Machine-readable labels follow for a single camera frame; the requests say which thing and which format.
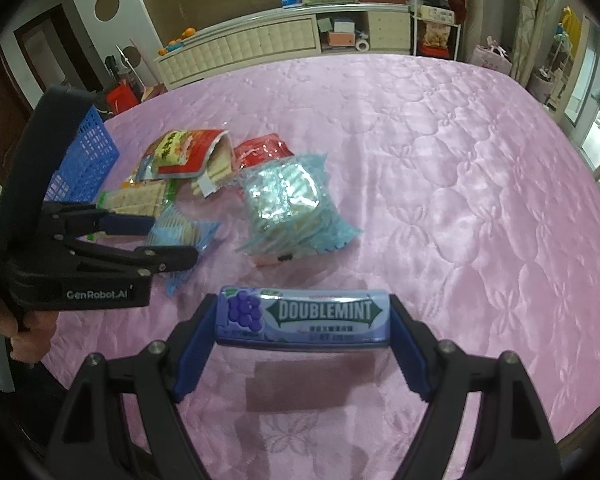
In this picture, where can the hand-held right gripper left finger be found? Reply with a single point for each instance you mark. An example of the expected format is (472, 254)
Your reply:
(196, 350)

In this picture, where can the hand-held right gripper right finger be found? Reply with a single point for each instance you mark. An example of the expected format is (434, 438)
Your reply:
(411, 355)

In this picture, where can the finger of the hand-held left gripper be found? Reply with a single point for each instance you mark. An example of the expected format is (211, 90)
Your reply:
(130, 225)
(172, 257)

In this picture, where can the cream wafer packet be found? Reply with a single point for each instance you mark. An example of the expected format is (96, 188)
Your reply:
(137, 197)

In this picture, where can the small light blue cracker packet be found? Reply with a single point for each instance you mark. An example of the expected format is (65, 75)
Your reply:
(182, 230)

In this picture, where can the blue plastic basket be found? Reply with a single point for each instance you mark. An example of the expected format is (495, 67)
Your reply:
(87, 160)

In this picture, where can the blue chewing gum box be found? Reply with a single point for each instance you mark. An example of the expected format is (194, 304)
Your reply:
(305, 316)

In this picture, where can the red glossy snack packet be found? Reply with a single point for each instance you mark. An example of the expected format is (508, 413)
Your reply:
(260, 151)

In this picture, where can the person's left hand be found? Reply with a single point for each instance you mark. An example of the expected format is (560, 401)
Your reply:
(27, 340)

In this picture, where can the red and green snack packet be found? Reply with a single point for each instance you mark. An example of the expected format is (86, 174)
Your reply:
(190, 152)

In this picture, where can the large light blue cracker packet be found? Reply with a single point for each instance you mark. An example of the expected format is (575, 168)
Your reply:
(285, 205)

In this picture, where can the red bucket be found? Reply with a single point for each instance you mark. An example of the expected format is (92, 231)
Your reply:
(121, 97)

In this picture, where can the pink quilted blanket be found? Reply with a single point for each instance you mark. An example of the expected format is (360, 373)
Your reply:
(430, 185)

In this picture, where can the brown wooden door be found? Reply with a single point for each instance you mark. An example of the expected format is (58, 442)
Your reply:
(55, 55)

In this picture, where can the orange fruits on cabinet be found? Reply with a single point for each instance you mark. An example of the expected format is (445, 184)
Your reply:
(182, 40)

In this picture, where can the cream low cabinet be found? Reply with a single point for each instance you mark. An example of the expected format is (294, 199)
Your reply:
(260, 40)

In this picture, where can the orange flat box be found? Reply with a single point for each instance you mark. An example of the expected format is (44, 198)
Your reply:
(342, 39)

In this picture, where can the white tape roll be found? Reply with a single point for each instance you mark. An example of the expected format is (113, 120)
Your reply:
(362, 45)

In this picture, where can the grey and white small box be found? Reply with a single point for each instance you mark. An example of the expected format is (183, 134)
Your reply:
(344, 25)

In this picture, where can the green folded cloth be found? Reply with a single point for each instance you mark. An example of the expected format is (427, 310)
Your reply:
(330, 0)

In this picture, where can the pink gift bag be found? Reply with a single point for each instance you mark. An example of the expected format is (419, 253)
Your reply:
(492, 60)

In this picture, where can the white metal rack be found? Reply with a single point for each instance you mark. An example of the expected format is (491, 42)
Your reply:
(437, 10)

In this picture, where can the yellow hanging cloth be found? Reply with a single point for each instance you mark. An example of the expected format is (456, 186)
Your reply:
(570, 22)

